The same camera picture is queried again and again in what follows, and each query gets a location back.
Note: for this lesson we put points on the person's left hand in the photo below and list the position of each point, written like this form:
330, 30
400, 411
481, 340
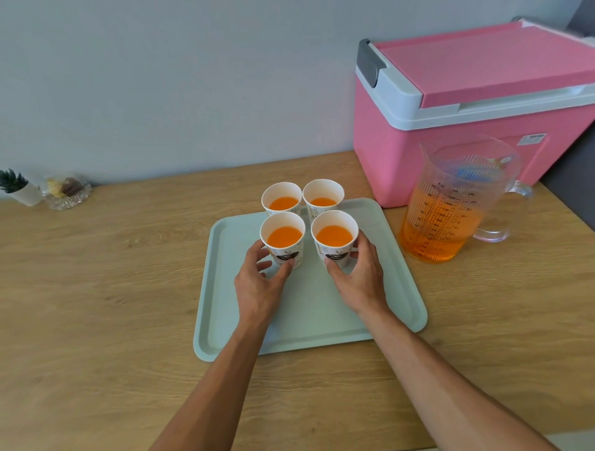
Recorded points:
258, 295

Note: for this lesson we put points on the person's right hand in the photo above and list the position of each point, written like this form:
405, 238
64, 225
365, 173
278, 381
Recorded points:
365, 285

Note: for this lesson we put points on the light green plastic tray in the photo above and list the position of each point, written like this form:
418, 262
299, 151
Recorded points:
307, 311

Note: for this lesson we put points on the white paper cup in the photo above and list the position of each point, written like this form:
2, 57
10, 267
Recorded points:
282, 219
323, 187
334, 217
281, 189

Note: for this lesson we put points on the clear pitcher of orange juice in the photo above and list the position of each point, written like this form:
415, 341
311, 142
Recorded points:
432, 232

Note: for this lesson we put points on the person's left forearm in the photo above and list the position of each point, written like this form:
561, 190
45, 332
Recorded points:
218, 395

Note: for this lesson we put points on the person's right forearm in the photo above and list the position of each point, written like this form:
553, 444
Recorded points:
446, 395

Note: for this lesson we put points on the pink cooler box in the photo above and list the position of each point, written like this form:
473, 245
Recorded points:
386, 172

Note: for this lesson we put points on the clear glass dish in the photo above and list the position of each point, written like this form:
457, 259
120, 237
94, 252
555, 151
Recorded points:
67, 200

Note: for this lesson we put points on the brown wrapped sweet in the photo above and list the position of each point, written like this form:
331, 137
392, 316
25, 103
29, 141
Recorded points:
72, 186

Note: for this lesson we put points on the yellow wrapped sweet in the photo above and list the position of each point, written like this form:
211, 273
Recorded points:
56, 187

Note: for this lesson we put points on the small potted succulent plant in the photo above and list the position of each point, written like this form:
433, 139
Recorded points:
27, 194

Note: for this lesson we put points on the white cabinet door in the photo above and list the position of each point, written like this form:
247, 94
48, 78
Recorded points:
574, 442

